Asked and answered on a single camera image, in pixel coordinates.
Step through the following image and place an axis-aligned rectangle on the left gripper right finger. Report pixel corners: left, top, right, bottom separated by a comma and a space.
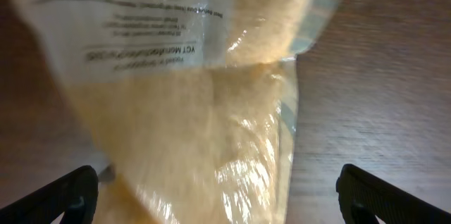
335, 163, 450, 224

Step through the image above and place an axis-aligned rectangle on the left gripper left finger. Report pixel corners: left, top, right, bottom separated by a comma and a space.
1, 166, 99, 224

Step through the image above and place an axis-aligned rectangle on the beige powder bag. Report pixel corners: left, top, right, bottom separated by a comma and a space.
12, 0, 341, 223

